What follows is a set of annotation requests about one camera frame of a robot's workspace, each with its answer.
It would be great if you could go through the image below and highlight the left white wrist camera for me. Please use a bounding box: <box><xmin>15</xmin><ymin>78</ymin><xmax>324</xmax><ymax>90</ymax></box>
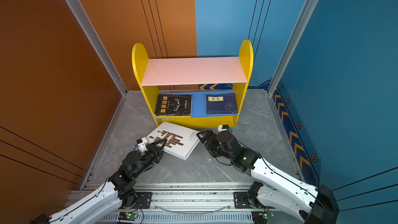
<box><xmin>133</xmin><ymin>137</ymin><xmax>148</xmax><ymax>153</ymax></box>

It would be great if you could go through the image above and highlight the aluminium rail frame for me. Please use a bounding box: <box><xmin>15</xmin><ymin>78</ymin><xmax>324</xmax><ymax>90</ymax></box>
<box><xmin>55</xmin><ymin>181</ymin><xmax>330</xmax><ymax>224</ymax></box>

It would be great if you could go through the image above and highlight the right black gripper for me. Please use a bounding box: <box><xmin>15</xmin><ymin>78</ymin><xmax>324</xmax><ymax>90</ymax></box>
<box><xmin>195</xmin><ymin>130</ymin><xmax>234</xmax><ymax>162</ymax></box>

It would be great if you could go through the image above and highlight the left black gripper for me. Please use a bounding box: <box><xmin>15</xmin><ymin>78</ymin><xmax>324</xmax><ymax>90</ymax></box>
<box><xmin>134</xmin><ymin>139</ymin><xmax>168</xmax><ymax>179</ymax></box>

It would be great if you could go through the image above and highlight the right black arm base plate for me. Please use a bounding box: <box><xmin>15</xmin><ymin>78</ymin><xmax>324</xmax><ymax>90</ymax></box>
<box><xmin>233</xmin><ymin>191</ymin><xmax>275</xmax><ymax>210</ymax></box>

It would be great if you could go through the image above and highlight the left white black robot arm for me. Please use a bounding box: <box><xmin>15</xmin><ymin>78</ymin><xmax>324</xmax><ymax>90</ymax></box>
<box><xmin>30</xmin><ymin>139</ymin><xmax>167</xmax><ymax>224</ymax></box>

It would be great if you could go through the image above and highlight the white brown patterned booklet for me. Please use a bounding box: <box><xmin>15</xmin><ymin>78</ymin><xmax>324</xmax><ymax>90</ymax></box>
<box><xmin>146</xmin><ymin>122</ymin><xmax>200</xmax><ymax>160</ymax></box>

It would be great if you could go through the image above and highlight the dark book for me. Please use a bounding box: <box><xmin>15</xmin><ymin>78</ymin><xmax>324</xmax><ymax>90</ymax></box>
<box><xmin>154</xmin><ymin>94</ymin><xmax>192</xmax><ymax>116</ymax></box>

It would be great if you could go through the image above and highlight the navy book bottom yellow label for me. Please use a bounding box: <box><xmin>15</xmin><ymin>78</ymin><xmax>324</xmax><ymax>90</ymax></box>
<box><xmin>205</xmin><ymin>93</ymin><xmax>238</xmax><ymax>115</ymax></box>

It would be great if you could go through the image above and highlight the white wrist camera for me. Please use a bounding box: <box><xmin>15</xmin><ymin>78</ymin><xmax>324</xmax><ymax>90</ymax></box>
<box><xmin>133</xmin><ymin>137</ymin><xmax>148</xmax><ymax>153</ymax></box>
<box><xmin>218</xmin><ymin>124</ymin><xmax>232</xmax><ymax>133</ymax></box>

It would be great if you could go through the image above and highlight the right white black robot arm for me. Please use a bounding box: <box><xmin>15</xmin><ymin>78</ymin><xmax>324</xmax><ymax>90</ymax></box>
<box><xmin>197</xmin><ymin>126</ymin><xmax>340</xmax><ymax>224</ymax></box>

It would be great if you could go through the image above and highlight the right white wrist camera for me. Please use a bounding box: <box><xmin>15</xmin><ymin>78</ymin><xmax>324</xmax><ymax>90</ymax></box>
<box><xmin>218</xmin><ymin>124</ymin><xmax>232</xmax><ymax>133</ymax></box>

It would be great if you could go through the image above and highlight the left green circuit board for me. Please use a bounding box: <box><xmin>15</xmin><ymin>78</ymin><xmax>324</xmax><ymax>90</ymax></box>
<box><xmin>118</xmin><ymin>212</ymin><xmax>139</xmax><ymax>223</ymax></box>

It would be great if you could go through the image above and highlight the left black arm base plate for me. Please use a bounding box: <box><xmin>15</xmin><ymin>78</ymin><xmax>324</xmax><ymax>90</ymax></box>
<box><xmin>122</xmin><ymin>191</ymin><xmax>152</xmax><ymax>209</ymax></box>

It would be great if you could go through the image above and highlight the right small circuit board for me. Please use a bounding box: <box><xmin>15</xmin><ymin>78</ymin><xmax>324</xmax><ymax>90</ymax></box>
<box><xmin>251</xmin><ymin>212</ymin><xmax>275</xmax><ymax>224</ymax></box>

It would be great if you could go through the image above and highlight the yellow cartoon cover book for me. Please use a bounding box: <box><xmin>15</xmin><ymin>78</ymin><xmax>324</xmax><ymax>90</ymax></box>
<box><xmin>155</xmin><ymin>115</ymin><xmax>191</xmax><ymax>119</ymax></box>

